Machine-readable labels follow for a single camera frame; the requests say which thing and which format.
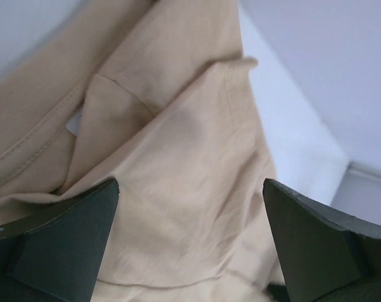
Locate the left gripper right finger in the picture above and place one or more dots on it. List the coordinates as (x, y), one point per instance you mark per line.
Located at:
(324, 254)

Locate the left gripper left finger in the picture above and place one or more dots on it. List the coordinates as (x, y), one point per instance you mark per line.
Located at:
(55, 254)

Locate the beige t shirt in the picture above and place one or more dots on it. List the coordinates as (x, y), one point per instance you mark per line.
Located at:
(155, 94)

